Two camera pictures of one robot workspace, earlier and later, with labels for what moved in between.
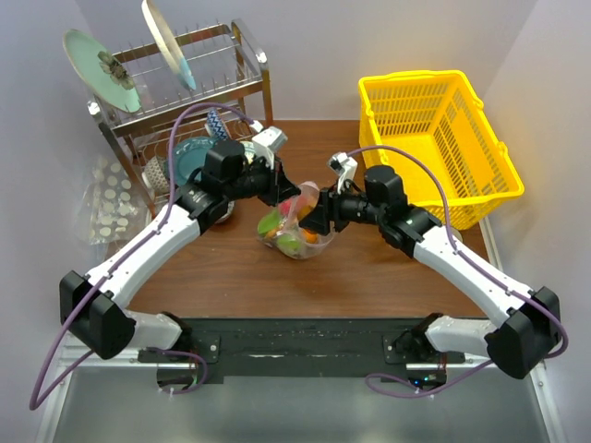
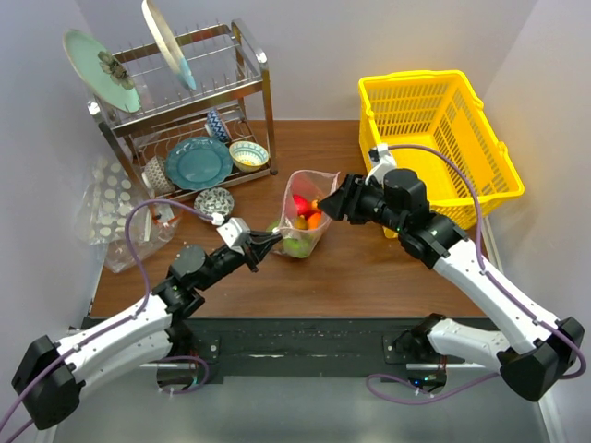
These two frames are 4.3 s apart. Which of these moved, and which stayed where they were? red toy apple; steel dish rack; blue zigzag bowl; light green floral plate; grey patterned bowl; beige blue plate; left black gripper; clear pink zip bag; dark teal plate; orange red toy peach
Moved: orange red toy peach; red toy apple; left black gripper; clear pink zip bag
Stayed: steel dish rack; grey patterned bowl; dark teal plate; blue zigzag bowl; beige blue plate; light green floral plate
